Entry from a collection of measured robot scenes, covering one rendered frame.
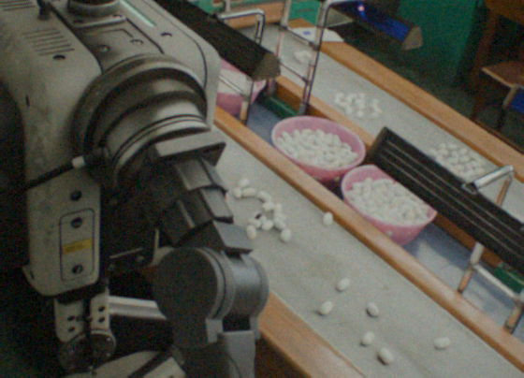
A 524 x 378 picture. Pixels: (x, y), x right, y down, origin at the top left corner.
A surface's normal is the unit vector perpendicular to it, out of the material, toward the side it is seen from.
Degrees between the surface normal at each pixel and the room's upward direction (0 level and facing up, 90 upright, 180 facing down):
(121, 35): 0
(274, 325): 0
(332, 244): 0
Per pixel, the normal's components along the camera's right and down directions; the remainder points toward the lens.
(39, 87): -0.04, -0.01
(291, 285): 0.16, -0.81
